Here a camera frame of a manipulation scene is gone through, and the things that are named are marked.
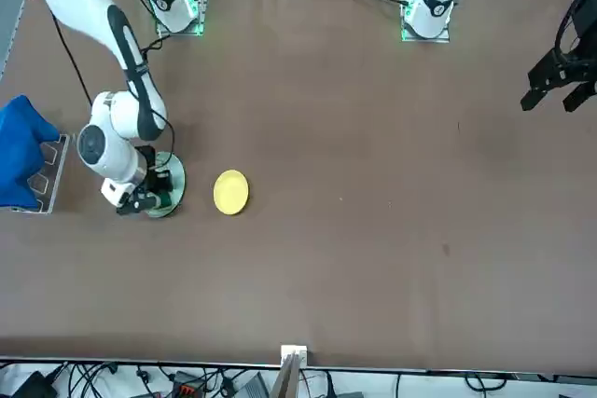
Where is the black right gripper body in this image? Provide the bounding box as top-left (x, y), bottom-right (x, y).
top-left (139, 165), bottom-right (174, 197)

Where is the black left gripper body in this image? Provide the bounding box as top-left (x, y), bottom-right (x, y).
top-left (557, 0), bottom-right (597, 85)

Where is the pale green round plate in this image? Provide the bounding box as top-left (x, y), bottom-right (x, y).
top-left (148, 150), bottom-right (187, 220)

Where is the small yellow dish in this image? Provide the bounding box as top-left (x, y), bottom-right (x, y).
top-left (213, 169), bottom-right (251, 217)

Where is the clear acrylic rack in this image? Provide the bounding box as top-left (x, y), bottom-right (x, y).
top-left (8, 133), bottom-right (71, 216)

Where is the blue cloth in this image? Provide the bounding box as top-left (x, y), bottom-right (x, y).
top-left (0, 94), bottom-right (61, 211)

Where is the black and orange device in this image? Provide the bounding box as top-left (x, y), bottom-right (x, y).
top-left (170, 369), bottom-right (209, 398)

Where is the black power adapter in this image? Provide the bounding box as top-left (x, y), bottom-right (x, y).
top-left (8, 369), bottom-right (60, 398)

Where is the grey power adapter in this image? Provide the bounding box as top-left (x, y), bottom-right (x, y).
top-left (235, 372), bottom-right (270, 398)

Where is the white post bracket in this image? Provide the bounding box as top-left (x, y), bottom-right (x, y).
top-left (280, 344), bottom-right (309, 366)

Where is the aluminium frame post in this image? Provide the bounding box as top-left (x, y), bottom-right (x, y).
top-left (270, 351), bottom-right (302, 398)

